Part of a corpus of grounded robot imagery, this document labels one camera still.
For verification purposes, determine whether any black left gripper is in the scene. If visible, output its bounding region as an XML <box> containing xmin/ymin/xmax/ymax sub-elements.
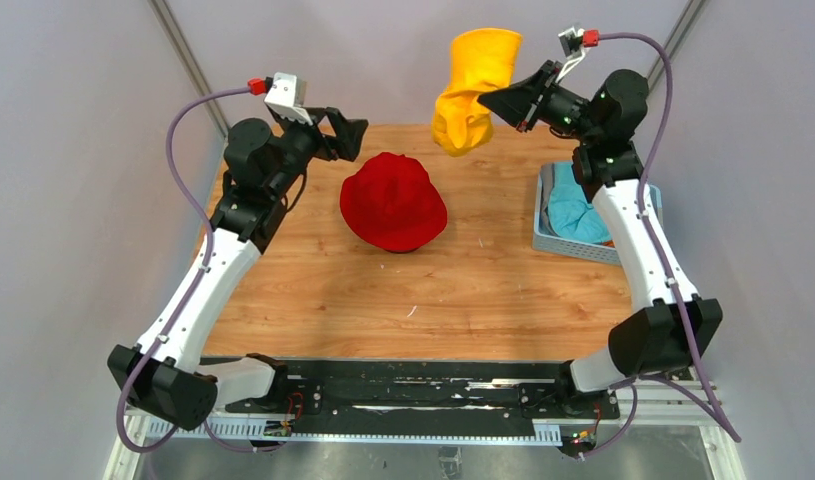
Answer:
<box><xmin>266</xmin><ymin>106</ymin><xmax>366</xmax><ymax>198</ymax></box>

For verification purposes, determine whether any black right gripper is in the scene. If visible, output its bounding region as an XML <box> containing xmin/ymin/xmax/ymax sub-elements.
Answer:
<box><xmin>477</xmin><ymin>60</ymin><xmax>599</xmax><ymax>145</ymax></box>

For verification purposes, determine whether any yellow bucket hat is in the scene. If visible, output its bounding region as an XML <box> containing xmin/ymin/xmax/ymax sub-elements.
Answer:
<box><xmin>431</xmin><ymin>27</ymin><xmax>523</xmax><ymax>157</ymax></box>

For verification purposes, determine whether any red bucket hat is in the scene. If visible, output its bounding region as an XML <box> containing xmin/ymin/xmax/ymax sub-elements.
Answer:
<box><xmin>339</xmin><ymin>152</ymin><xmax>448</xmax><ymax>253</ymax></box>

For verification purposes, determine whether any light blue bucket hat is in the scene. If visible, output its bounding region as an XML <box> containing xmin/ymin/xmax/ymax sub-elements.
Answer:
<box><xmin>544</xmin><ymin>163</ymin><xmax>612</xmax><ymax>244</ymax></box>

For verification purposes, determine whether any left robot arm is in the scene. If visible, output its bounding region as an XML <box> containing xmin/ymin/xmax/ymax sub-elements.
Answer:
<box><xmin>107</xmin><ymin>107</ymin><xmax>369</xmax><ymax>430</ymax></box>

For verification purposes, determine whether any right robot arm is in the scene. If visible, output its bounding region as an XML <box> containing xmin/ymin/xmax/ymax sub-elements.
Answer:
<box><xmin>478</xmin><ymin>62</ymin><xmax>723</xmax><ymax>417</ymax></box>

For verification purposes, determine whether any grey hat in basket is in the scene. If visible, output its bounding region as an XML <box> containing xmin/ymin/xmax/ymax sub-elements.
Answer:
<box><xmin>539</xmin><ymin>163</ymin><xmax>556</xmax><ymax>236</ymax></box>

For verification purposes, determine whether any light blue plastic basket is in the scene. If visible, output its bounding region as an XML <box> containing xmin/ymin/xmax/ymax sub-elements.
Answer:
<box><xmin>533</xmin><ymin>175</ymin><xmax>664</xmax><ymax>277</ymax></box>

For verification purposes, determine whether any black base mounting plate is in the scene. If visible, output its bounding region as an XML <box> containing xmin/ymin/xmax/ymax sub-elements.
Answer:
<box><xmin>215</xmin><ymin>358</ymin><xmax>619</xmax><ymax>439</ymax></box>

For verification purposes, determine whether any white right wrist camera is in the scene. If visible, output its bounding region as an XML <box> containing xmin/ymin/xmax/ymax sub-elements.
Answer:
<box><xmin>555</xmin><ymin>25</ymin><xmax>600</xmax><ymax>83</ymax></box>

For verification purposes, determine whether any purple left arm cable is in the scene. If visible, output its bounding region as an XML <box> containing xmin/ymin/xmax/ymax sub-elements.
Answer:
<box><xmin>115</xmin><ymin>86</ymin><xmax>289</xmax><ymax>455</ymax></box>

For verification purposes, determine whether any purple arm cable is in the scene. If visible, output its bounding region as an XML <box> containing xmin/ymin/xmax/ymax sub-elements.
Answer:
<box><xmin>579</xmin><ymin>31</ymin><xmax>742</xmax><ymax>460</ymax></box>
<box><xmin>115</xmin><ymin>86</ymin><xmax>289</xmax><ymax>455</ymax></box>

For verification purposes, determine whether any aluminium frame rail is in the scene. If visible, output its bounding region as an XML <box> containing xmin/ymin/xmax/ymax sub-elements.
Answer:
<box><xmin>125</xmin><ymin>381</ymin><xmax>747</xmax><ymax>479</ymax></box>

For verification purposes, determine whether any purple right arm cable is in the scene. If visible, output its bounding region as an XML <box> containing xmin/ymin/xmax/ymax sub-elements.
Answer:
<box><xmin>579</xmin><ymin>31</ymin><xmax>742</xmax><ymax>460</ymax></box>

